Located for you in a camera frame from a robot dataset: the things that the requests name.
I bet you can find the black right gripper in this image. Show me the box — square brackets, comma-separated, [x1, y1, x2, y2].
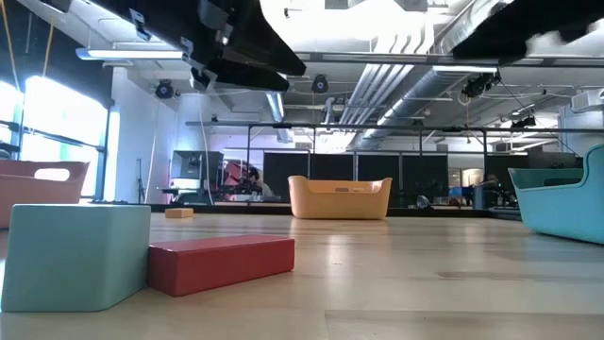
[450, 0, 604, 65]

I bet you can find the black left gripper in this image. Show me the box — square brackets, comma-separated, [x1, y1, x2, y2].
[92, 0, 308, 93]

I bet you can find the teal plastic bin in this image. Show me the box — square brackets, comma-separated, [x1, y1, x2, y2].
[508, 144, 604, 246]

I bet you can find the red block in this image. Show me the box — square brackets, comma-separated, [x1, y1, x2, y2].
[146, 234, 296, 298]

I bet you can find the pale teal block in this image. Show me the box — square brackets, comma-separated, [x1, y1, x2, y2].
[0, 203, 152, 314]

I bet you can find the black hanging ceiling device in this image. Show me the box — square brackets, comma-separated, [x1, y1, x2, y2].
[460, 70, 502, 99]

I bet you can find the white ceiling box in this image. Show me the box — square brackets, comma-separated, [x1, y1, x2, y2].
[569, 88, 604, 113]

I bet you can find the red equipment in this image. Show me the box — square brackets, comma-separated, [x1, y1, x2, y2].
[221, 160, 251, 196]

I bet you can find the person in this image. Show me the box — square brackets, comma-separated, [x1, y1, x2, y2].
[480, 173, 509, 209]
[244, 165, 275, 198]

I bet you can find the grey monitor cart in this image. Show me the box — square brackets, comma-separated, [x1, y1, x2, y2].
[170, 149, 226, 205]

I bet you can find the black partition panel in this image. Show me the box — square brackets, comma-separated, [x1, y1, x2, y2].
[262, 151, 449, 208]

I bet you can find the yellow plastic bin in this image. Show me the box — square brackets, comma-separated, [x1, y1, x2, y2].
[287, 175, 394, 221]

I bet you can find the light orange flat block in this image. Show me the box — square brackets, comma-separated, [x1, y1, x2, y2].
[163, 207, 195, 220]

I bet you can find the bright window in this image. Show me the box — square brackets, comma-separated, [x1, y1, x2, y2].
[0, 75, 112, 202]

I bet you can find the orange plastic bin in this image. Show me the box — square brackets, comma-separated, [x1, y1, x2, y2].
[0, 159, 91, 231]

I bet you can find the silver ventilation duct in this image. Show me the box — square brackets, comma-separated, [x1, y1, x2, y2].
[348, 0, 504, 152]

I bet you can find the black metal rack frame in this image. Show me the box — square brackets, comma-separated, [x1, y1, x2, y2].
[185, 121, 604, 209]

